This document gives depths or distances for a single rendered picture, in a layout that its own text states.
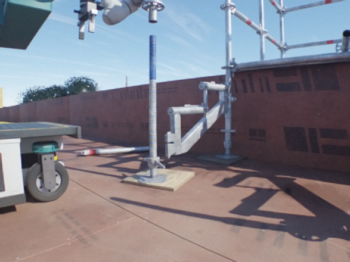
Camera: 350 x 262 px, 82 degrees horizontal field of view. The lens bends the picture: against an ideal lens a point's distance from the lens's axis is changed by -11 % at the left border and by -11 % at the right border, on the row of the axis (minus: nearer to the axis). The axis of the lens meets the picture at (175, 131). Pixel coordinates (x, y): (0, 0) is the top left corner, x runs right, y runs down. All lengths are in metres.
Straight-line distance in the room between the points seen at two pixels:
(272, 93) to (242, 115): 0.29
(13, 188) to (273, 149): 1.61
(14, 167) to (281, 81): 1.66
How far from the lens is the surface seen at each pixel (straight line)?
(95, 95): 3.66
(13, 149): 0.92
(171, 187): 1.10
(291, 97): 1.75
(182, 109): 1.32
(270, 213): 0.93
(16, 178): 0.94
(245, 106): 1.87
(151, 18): 1.26
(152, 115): 1.16
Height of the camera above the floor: 0.38
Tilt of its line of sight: 5 degrees down
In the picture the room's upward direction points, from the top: straight up
